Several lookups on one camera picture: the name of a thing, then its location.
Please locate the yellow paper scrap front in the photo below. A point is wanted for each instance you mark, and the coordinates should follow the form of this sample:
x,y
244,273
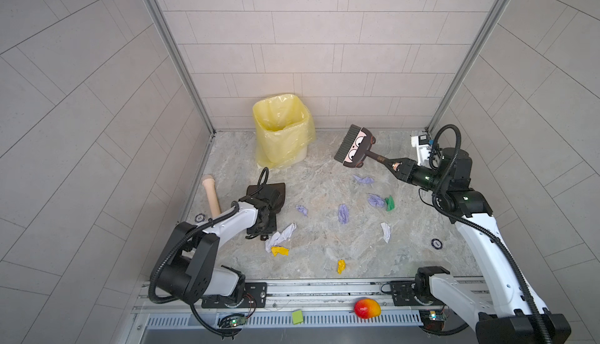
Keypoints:
x,y
341,265

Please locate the right circuit board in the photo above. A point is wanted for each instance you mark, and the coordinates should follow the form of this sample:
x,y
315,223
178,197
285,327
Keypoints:
x,y
433,320

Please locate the vertical aluminium corner post right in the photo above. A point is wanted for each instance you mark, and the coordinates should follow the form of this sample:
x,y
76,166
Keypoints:
x,y
491,20

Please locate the green paper scrap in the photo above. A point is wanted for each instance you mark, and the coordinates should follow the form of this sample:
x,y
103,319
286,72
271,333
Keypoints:
x,y
390,203

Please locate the purple paper scrap right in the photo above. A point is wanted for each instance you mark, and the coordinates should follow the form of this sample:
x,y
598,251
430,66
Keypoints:
x,y
376,201

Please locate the vertical aluminium corner post left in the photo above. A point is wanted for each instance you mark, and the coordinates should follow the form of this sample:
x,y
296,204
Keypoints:
x,y
167,38

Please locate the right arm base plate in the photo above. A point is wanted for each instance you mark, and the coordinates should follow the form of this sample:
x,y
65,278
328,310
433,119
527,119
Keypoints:
x,y
403,294

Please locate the circuit board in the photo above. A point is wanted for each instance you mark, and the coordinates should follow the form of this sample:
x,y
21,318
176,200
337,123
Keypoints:
x,y
433,320
232,321

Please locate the aluminium rail frame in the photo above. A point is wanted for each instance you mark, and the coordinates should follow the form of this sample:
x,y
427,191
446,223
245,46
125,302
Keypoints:
x,y
330,302

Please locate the red yellow toy mango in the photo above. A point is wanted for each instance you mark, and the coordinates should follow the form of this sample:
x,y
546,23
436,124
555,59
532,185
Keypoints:
x,y
367,309

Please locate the purple paper scrap far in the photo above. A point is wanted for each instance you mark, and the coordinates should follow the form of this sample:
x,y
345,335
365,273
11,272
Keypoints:
x,y
364,181

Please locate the vertical aluminium corner post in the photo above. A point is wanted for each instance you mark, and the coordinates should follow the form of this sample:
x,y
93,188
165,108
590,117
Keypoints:
x,y
491,20
167,38

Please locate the yellow paper scrap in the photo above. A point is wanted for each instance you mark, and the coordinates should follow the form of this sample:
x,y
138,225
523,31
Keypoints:
x,y
279,251
341,265

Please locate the white paper scrap long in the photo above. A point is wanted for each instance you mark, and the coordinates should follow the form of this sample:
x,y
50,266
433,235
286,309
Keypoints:
x,y
285,235

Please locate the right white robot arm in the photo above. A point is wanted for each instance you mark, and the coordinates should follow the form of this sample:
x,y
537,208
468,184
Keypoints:
x,y
517,314

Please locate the white paper scrap left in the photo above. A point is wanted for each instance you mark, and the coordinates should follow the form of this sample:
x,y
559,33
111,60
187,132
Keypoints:
x,y
272,241

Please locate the small purple paper scrap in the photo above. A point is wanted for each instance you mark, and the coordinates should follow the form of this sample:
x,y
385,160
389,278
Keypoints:
x,y
303,210

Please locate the dark brown dustpan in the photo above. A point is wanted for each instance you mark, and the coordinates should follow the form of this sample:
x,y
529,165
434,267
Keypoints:
x,y
271,196

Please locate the beige wooden pestle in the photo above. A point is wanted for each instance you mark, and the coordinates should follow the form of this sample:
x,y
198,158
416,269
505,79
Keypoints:
x,y
209,185

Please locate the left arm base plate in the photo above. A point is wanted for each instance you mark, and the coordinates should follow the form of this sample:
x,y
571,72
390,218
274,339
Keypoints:
x,y
244,295

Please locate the yellow bagged trash bin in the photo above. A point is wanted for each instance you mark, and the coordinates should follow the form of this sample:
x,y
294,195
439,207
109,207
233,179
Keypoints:
x,y
284,129

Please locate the white paper scrap right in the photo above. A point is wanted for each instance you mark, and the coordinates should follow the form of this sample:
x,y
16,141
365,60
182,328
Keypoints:
x,y
387,232

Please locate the yellow paper scrap left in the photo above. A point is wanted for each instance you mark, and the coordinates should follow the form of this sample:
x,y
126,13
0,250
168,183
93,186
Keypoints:
x,y
279,251

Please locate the green foam cube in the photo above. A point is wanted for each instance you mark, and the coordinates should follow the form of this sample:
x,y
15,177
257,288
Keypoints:
x,y
297,317

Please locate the left circuit board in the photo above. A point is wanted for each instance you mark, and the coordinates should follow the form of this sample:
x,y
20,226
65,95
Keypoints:
x,y
232,321

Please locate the brown hand brush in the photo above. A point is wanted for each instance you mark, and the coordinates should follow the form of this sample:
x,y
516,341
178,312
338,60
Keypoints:
x,y
356,147

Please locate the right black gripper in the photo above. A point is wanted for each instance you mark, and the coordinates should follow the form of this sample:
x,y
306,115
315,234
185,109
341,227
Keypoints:
x,y
407,170

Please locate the purple paper scrap centre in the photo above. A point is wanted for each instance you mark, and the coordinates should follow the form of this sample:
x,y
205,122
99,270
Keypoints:
x,y
343,214

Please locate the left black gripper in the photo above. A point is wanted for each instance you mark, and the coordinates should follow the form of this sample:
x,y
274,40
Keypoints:
x,y
268,193

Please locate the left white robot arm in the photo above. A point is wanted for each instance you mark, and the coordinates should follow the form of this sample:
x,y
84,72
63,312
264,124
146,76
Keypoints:
x,y
186,269

